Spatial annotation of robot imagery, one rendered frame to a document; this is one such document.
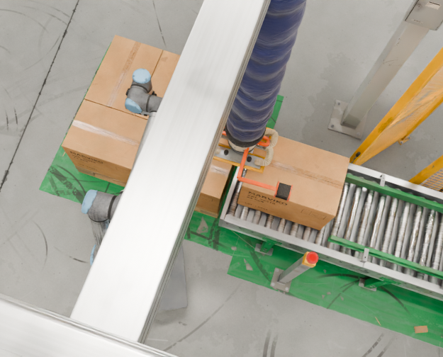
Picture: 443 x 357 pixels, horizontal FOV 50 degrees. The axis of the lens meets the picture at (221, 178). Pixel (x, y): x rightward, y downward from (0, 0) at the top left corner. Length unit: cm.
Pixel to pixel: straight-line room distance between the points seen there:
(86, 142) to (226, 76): 281
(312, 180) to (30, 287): 225
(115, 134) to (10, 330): 304
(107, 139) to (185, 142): 280
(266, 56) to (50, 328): 146
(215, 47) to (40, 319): 50
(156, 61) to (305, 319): 227
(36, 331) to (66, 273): 335
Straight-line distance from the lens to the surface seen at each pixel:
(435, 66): 255
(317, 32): 475
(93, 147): 352
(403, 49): 336
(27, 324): 55
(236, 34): 84
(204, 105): 76
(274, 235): 325
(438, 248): 363
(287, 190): 263
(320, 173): 305
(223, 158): 279
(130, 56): 384
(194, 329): 373
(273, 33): 173
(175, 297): 299
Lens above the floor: 373
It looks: 71 degrees down
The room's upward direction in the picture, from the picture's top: 9 degrees clockwise
